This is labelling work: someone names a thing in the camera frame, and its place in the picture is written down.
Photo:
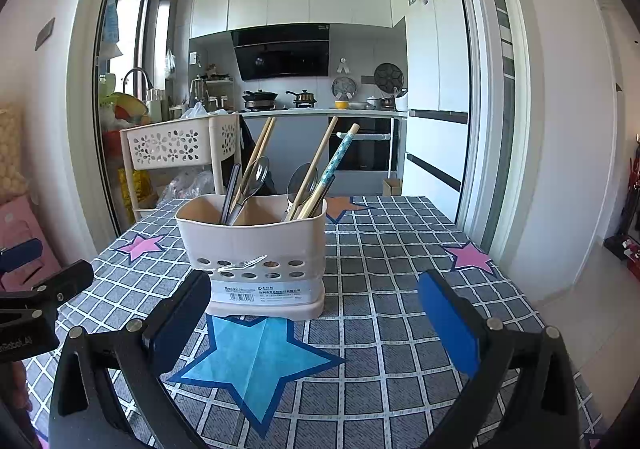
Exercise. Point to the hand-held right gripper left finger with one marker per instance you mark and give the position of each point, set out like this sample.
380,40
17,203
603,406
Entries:
185,324

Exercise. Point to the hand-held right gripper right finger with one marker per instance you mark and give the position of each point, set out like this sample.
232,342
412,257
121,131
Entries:
447,324

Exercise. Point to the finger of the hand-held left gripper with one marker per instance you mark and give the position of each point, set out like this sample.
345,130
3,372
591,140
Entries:
70,276
22,251

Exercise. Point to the cream plastic utensil holder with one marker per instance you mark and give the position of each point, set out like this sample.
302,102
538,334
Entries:
270,239

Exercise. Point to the black plastic utensil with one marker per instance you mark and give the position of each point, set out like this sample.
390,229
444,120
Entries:
326,189

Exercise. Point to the blue patterned chopstick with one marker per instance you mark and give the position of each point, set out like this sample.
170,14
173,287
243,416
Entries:
343,149

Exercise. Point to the person's left hand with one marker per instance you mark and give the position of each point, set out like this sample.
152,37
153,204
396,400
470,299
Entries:
15,399

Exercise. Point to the grey checked star tablecloth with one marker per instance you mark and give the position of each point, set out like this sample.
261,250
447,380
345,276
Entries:
380,279

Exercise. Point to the bag of white balls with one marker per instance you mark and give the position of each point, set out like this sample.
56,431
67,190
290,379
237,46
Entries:
12,154

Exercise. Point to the yellow package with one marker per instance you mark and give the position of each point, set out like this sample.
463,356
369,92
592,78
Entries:
126,194

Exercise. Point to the cardboard box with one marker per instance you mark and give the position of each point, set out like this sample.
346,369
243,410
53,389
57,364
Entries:
392,187

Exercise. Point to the cream plastic trolley cart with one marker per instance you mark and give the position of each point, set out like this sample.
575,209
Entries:
165,144

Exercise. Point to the green yellow basin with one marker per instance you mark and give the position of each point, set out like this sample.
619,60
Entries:
125,106

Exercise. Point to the black cloth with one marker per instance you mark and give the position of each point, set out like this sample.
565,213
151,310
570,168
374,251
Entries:
247,149

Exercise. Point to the black built-in oven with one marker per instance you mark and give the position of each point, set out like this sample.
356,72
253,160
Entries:
370,149

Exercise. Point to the white plastic bag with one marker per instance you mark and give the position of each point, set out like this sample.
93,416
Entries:
194,111

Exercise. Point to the kitchen faucet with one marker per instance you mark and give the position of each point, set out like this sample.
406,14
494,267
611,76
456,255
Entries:
136,75

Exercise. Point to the grey kitchen counter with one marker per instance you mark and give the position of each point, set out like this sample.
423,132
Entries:
295,129

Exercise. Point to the white rice cooker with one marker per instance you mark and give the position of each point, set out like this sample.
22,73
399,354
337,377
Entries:
402,101

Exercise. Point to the countertop spice rack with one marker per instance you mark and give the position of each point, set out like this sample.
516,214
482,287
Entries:
212,91

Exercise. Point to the hanging clear plastic bag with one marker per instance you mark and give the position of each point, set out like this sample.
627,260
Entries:
170,63

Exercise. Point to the black wok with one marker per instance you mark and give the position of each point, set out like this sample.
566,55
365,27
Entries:
260,96

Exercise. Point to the hanging blue bag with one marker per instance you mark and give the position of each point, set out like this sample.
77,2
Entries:
112,29

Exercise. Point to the yellow bowl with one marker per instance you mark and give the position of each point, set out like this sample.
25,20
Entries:
341,104

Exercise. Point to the white fridge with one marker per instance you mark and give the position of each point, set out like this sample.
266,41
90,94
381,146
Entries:
435,79

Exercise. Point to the metal cooking pot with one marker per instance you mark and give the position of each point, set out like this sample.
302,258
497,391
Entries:
301,99

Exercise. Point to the round black hanging pan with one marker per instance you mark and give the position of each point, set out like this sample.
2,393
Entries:
389,76

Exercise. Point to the black range hood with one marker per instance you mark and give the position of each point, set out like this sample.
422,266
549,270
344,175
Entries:
285,54

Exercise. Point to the grey wall switch panel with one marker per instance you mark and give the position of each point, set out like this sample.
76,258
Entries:
45,34

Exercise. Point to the white wall socket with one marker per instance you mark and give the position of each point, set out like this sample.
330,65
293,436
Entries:
194,58

